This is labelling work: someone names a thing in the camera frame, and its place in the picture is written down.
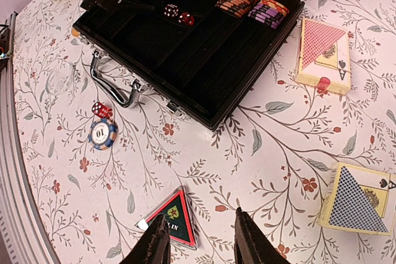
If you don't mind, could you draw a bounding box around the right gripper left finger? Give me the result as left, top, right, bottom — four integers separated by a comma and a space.
122, 214, 171, 264

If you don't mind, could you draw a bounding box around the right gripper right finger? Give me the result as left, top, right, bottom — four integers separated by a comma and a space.
234, 207, 289, 264

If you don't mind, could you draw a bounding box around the blue playing card deck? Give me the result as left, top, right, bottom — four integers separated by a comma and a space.
317, 163, 395, 236

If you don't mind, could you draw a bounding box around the black poker set case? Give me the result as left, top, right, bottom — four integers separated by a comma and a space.
74, 0, 306, 130

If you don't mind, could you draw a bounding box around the black triangular all-in button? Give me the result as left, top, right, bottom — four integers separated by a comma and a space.
135, 186, 197, 250

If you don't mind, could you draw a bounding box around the clear plastic round lid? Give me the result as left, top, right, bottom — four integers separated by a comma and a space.
45, 61, 75, 96

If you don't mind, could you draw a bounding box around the red playing card deck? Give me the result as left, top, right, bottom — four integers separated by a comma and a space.
295, 18, 351, 96

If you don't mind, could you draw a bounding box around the orange round dealer button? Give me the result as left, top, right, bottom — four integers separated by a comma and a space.
71, 28, 80, 37

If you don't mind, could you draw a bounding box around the purple poker chip stack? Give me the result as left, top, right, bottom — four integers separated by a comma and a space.
248, 0, 290, 29

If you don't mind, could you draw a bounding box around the front aluminium rail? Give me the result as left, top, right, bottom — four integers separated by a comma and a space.
1, 12, 59, 263

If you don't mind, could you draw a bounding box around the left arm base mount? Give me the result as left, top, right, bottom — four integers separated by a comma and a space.
1, 24, 12, 62

